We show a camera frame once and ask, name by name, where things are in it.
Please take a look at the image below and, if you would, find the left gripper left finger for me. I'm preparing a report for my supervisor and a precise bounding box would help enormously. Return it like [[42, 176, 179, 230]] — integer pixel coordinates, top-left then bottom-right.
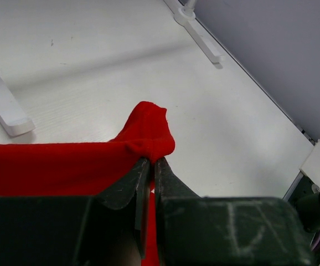
[[0, 158, 151, 265]]

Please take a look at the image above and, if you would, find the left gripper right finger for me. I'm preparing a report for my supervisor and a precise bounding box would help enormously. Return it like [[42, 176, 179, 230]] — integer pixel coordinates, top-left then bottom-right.
[[154, 158, 314, 265]]

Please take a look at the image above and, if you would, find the red t shirt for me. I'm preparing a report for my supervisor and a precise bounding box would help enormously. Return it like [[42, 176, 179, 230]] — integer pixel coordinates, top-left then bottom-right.
[[0, 100, 176, 266]]

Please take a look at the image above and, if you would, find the white clothes rack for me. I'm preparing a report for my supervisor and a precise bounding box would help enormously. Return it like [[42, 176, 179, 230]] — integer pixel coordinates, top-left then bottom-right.
[[0, 1, 225, 137]]

